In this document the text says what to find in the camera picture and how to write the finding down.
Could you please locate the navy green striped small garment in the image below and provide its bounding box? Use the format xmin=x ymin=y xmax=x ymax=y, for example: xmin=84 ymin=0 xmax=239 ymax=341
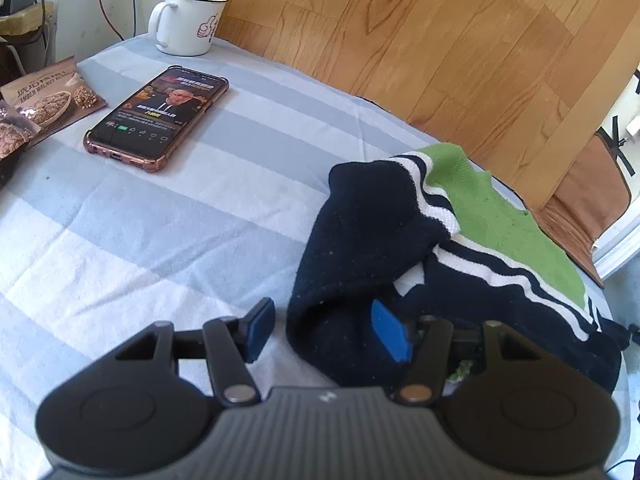
xmin=286 ymin=143 xmax=629 ymax=391

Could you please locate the brown cushion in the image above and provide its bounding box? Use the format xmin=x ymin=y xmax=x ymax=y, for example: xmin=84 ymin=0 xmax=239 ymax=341
xmin=532 ymin=134 xmax=631 ymax=286

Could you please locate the smartphone in pink case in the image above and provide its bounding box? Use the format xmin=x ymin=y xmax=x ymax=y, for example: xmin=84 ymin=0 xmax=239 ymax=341
xmin=82 ymin=65 xmax=229 ymax=172

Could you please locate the brown snack packet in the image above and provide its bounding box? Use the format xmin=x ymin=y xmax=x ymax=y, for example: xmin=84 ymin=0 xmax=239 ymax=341
xmin=1 ymin=56 xmax=106 ymax=145

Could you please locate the white enamel mug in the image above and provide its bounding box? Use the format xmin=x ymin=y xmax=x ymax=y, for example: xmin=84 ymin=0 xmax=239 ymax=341
xmin=148 ymin=0 xmax=229 ymax=56

